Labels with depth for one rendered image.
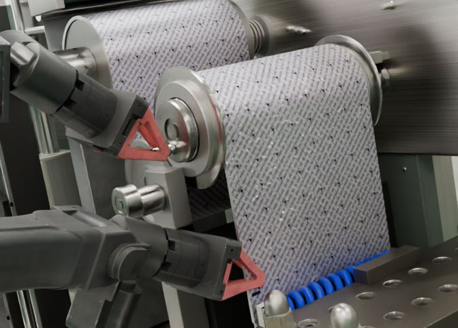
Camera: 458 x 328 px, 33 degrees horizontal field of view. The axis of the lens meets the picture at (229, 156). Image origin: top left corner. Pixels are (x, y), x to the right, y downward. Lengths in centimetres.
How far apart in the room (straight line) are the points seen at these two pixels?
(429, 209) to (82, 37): 55
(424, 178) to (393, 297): 27
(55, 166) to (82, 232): 90
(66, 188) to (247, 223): 76
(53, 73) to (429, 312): 46
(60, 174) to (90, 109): 78
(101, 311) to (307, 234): 29
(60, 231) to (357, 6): 61
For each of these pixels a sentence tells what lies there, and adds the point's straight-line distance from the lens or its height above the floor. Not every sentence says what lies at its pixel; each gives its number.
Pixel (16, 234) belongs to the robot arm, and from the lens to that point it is 64.
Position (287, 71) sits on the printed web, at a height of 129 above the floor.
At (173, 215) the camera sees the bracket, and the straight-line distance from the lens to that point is 93.
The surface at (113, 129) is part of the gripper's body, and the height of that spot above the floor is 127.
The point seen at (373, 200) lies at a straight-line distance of 103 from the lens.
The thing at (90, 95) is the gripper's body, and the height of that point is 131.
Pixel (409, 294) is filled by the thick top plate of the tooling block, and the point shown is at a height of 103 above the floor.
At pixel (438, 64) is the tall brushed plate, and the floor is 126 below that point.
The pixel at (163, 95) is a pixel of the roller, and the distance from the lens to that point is 93.
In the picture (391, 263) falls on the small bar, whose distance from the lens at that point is 98.
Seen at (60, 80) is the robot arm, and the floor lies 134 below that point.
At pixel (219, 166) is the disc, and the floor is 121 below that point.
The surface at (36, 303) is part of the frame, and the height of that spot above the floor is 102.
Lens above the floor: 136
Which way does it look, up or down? 9 degrees down
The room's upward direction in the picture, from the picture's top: 10 degrees counter-clockwise
